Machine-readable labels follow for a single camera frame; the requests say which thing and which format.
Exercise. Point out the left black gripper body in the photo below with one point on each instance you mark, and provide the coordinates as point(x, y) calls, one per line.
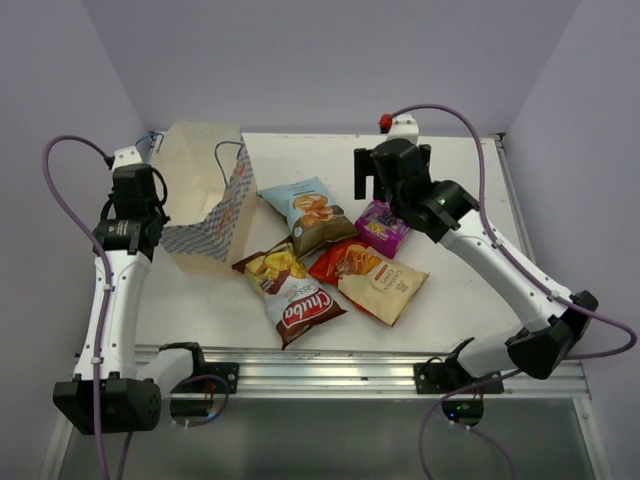
point(157, 211)

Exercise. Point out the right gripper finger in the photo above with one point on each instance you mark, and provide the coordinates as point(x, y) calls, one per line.
point(364, 168)
point(425, 153)

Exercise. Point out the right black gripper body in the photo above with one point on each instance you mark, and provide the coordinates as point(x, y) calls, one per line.
point(396, 198)

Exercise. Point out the light blue cassava chips bag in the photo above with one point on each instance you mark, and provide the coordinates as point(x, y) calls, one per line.
point(313, 218)

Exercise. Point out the blue patterned paper bag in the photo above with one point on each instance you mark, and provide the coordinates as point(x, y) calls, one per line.
point(212, 196)

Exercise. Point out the brown Chuba cassava chips bag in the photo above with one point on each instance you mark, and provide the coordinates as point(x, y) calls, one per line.
point(295, 302)

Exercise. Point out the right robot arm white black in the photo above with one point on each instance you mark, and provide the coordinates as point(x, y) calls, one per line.
point(553, 319)

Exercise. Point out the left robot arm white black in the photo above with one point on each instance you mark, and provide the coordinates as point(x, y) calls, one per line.
point(108, 393)

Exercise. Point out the orange cream cassava chips bag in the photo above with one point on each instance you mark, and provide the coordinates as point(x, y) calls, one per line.
point(377, 285)

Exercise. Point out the purple snack packet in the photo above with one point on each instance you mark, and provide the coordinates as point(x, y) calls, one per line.
point(381, 229)

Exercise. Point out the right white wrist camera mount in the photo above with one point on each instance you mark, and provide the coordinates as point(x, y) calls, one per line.
point(403, 126)

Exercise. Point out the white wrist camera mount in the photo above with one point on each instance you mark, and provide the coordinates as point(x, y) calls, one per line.
point(142, 151)
point(403, 126)

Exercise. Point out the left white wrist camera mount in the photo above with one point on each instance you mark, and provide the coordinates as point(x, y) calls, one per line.
point(142, 151)

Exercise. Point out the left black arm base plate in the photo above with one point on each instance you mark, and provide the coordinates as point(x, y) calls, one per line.
point(226, 372)

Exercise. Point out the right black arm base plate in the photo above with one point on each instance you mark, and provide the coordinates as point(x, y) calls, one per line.
point(438, 376)

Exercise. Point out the aluminium mounting rail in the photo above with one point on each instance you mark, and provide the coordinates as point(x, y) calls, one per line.
point(275, 374)

